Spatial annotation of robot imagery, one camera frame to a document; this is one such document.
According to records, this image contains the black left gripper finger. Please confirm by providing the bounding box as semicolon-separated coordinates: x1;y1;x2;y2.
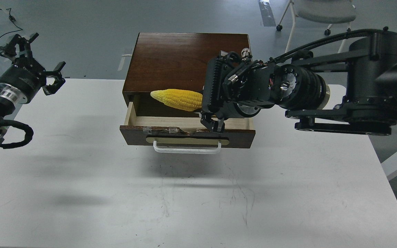
42;62;66;95
0;33;39;66

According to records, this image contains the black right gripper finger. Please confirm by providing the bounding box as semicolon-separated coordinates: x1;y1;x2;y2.
202;56;226;113
200;112;225;133

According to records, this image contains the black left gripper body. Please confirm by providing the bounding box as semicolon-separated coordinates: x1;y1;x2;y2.
0;61;45;104

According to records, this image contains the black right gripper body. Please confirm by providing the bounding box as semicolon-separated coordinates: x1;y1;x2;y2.
219;61;330;119

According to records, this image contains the yellow corn cob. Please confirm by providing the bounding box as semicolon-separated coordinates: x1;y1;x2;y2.
150;89;203;112

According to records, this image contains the wooden drawer with white handle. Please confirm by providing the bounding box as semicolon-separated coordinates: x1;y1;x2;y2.
119;101;256;154

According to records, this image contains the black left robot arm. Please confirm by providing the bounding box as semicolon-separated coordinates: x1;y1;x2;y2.
0;33;65;149

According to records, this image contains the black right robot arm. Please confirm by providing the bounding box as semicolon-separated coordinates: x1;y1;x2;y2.
200;27;397;136

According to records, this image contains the dark wooden cabinet box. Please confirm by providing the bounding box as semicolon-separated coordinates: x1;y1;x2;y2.
122;32;250;117

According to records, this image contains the grey floor tape strip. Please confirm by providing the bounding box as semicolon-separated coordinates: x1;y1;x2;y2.
258;0;277;27

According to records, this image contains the grey white office chair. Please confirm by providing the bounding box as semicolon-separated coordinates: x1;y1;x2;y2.
276;0;356;52

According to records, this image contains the black floor cable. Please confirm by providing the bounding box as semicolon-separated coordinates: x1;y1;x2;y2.
0;0;24;64

